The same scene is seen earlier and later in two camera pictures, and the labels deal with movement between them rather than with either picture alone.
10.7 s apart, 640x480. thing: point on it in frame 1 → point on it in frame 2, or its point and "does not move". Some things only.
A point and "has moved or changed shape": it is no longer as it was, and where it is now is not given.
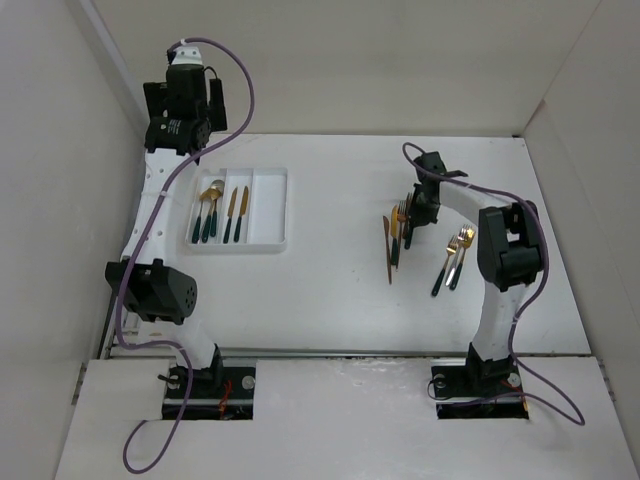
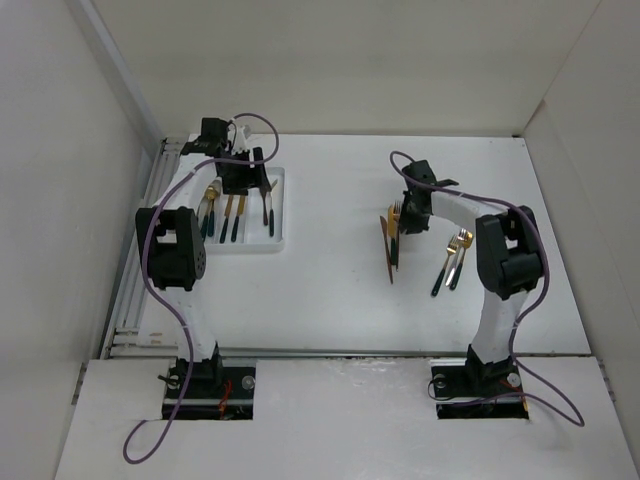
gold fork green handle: [451, 249] does not move
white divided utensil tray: [238, 210] does not move
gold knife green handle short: [394, 234] does not move
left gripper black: [215, 107] → [252, 178]
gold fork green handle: [409, 206] has moved or changed shape
